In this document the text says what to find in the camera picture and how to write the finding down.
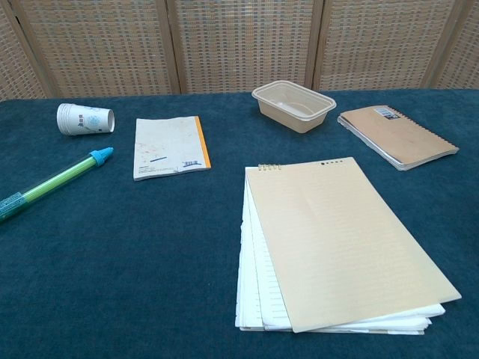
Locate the green blue toy water pump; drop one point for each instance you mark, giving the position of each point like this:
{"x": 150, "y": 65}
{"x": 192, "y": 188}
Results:
{"x": 56, "y": 177}

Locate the dark blue tablecloth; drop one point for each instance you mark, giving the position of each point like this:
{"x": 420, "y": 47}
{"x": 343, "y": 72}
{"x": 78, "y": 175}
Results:
{"x": 149, "y": 261}

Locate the woven bamboo screen panel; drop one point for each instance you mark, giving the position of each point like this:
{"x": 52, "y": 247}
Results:
{"x": 243, "y": 37}
{"x": 464, "y": 48}
{"x": 11, "y": 56}
{"x": 374, "y": 45}
{"x": 105, "y": 45}

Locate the white paper cup stack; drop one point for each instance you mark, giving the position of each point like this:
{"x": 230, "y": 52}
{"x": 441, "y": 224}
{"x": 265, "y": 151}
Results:
{"x": 82, "y": 119}

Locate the beige plastic food container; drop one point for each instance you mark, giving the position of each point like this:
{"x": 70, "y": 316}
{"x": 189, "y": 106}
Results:
{"x": 292, "y": 112}

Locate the white notepad orange spine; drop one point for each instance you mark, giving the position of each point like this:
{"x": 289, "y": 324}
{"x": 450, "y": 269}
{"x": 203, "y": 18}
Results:
{"x": 168, "y": 146}

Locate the brown spiral notebook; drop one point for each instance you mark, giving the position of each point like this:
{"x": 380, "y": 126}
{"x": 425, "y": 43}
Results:
{"x": 393, "y": 134}

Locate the yellow cover spiral notepad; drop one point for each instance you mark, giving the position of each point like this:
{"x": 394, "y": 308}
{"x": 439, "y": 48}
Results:
{"x": 337, "y": 232}

